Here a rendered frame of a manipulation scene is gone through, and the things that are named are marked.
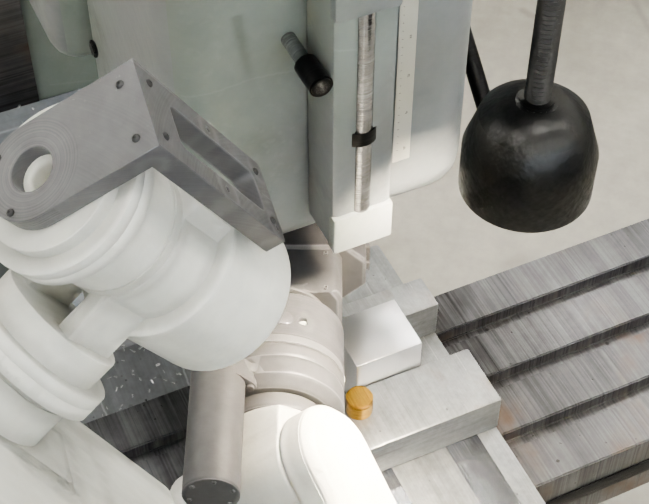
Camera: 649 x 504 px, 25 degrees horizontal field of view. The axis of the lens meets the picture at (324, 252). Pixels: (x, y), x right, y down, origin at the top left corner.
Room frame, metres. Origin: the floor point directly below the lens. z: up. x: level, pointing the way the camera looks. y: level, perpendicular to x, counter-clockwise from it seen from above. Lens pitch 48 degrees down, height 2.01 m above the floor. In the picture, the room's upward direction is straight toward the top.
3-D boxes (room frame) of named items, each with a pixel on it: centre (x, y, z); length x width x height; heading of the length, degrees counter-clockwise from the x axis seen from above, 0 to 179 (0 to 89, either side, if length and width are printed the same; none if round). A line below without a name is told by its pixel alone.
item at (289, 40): (0.61, 0.01, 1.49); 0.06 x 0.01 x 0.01; 25
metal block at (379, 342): (0.75, -0.04, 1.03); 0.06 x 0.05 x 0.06; 115
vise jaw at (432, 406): (0.70, -0.07, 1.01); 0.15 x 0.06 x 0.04; 115
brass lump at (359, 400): (0.70, -0.03, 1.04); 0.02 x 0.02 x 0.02
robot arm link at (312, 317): (0.63, 0.03, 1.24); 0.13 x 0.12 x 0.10; 90
